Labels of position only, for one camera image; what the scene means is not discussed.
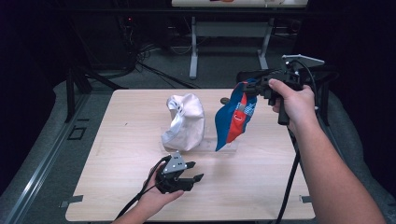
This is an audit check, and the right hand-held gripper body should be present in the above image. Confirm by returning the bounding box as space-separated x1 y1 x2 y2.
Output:
261 53 326 126

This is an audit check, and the person's right hand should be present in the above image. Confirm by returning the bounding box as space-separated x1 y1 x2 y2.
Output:
268 77 318 133

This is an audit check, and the metal floor rail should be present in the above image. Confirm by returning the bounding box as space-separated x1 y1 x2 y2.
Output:
0 92 92 224

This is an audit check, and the bundle of floor cables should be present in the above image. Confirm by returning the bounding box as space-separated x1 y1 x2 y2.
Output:
120 15 200 90

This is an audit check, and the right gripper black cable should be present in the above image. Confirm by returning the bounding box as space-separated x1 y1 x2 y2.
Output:
275 59 319 224

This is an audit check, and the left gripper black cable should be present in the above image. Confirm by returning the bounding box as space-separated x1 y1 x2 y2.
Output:
114 156 172 221

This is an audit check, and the person's left hand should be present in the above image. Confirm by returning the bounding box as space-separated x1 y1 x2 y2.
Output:
136 162 185 217

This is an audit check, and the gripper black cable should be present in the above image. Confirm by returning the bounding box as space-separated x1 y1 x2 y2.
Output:
114 156 172 221
275 59 319 224

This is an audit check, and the white-legged desk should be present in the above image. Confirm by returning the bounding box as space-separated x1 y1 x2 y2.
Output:
171 0 310 80

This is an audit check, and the black metal stand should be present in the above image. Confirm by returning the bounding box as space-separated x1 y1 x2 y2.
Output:
64 65 129 124

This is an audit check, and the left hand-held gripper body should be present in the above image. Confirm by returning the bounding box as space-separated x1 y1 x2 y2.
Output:
155 150 196 195

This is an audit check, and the white cloth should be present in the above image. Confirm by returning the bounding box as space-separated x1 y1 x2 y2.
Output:
161 92 205 153

